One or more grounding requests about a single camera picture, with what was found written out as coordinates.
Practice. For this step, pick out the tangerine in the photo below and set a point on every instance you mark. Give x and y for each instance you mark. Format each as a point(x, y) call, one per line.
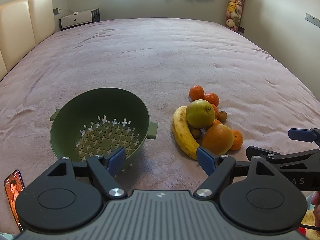
point(212, 98)
point(196, 92)
point(238, 140)

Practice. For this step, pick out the tangerine hidden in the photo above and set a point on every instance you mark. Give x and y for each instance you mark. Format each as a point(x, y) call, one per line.
point(216, 121)

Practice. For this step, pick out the cream padded headboard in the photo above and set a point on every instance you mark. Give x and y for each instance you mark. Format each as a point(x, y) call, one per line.
point(23, 25)

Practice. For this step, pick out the smartphone with lit screen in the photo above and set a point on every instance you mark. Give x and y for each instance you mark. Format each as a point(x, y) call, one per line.
point(14, 185)

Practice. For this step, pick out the wall socket panel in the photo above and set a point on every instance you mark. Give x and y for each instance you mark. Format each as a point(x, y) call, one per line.
point(312, 19)

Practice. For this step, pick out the person's hand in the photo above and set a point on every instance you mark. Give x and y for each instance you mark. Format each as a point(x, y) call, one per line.
point(315, 200)

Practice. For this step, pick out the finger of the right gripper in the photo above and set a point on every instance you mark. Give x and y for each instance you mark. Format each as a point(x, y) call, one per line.
point(306, 160)
point(306, 135)

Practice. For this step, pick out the green yellow pear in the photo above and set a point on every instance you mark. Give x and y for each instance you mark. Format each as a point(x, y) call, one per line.
point(200, 114)

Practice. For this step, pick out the large orange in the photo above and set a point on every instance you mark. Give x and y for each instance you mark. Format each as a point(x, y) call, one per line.
point(218, 139)

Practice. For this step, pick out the pink bed blanket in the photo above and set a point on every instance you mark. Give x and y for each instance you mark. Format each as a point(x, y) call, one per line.
point(158, 60)

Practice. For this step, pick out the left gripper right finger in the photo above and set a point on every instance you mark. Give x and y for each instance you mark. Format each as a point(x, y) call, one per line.
point(219, 169)

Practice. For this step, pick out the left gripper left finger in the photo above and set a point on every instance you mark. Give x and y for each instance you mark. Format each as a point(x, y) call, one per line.
point(102, 170)

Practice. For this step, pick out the green colander bowl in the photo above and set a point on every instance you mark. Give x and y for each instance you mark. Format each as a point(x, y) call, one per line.
point(100, 121)

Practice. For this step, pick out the plush toy hanging organizer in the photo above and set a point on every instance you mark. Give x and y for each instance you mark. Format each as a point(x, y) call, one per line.
point(233, 14)

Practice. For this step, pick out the yellow banana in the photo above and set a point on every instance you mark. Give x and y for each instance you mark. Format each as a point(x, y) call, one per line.
point(181, 132)

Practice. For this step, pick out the white bedside cabinet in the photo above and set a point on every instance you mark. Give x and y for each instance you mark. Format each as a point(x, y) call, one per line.
point(79, 18)

